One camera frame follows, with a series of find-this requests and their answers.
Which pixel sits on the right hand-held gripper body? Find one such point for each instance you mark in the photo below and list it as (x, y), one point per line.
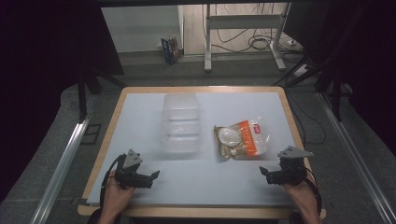
(290, 168)

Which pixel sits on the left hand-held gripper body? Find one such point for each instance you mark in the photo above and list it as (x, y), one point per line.
(132, 172)

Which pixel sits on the clear snack bag orange label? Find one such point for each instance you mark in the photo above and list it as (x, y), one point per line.
(241, 139)

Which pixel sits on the clear plastic container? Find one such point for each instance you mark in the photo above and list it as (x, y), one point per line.
(181, 122)

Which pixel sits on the person's right hand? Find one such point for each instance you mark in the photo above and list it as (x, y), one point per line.
(299, 193)

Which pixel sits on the person's left hand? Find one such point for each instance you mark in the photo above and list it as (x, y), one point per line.
(115, 194)

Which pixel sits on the black stand leg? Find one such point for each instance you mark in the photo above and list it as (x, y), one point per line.
(83, 93)

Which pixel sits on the black tripod stand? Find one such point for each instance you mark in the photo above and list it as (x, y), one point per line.
(306, 67)

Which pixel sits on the dark printed carton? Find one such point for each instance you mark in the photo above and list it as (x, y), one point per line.
(170, 49)

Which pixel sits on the white metal stand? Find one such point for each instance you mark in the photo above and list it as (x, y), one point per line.
(243, 32)

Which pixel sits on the white board panel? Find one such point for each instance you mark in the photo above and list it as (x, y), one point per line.
(141, 28)

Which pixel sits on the aluminium rail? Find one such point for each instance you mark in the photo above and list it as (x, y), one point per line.
(60, 172)
(356, 155)

